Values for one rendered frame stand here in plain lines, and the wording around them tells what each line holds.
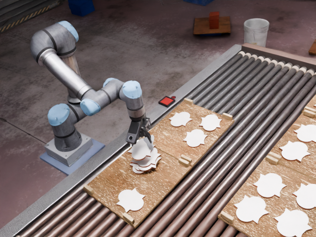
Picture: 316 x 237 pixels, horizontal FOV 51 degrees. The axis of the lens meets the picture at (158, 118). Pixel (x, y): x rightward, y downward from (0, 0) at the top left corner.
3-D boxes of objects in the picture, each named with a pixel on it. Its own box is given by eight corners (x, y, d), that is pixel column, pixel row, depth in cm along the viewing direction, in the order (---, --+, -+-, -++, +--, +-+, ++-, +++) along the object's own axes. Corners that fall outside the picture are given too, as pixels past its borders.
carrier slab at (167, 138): (140, 140, 182) (139, 138, 181) (184, 102, 205) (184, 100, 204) (192, 168, 163) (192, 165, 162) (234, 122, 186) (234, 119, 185)
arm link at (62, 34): (66, 118, 186) (35, 27, 151) (86, 105, 194) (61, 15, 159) (79, 127, 179) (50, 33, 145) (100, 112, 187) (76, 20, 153)
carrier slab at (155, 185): (83, 190, 160) (82, 188, 159) (140, 141, 182) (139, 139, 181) (135, 229, 141) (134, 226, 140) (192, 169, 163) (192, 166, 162)
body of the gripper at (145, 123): (152, 127, 157) (148, 107, 149) (145, 139, 151) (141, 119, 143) (137, 125, 159) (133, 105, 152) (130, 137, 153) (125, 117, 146)
